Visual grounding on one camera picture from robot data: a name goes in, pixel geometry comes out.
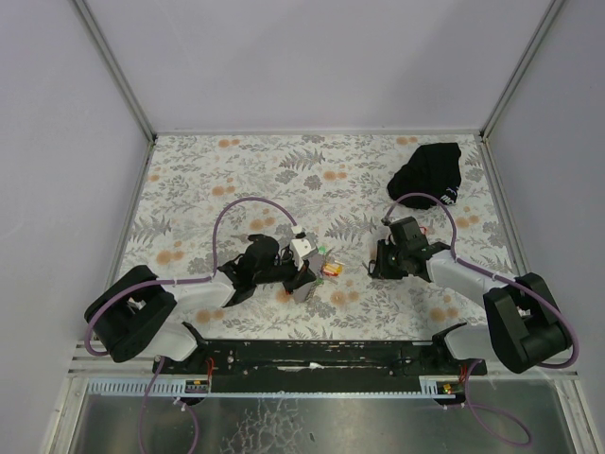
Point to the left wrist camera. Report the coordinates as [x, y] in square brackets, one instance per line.
[302, 249]

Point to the black cloth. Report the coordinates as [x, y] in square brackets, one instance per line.
[433, 169]

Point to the red key tag on holder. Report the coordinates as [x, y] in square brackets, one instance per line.
[332, 270]

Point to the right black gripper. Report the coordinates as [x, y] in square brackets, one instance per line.
[379, 264]

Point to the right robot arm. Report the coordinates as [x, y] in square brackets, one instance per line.
[524, 324]

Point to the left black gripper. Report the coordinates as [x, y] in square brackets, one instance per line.
[299, 279]

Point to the yellow key tag on holder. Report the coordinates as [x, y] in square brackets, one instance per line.
[342, 267]

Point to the floral table mat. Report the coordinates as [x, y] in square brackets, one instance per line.
[203, 195]

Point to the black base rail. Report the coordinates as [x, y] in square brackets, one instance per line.
[321, 366]

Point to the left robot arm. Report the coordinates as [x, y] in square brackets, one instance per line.
[132, 316]

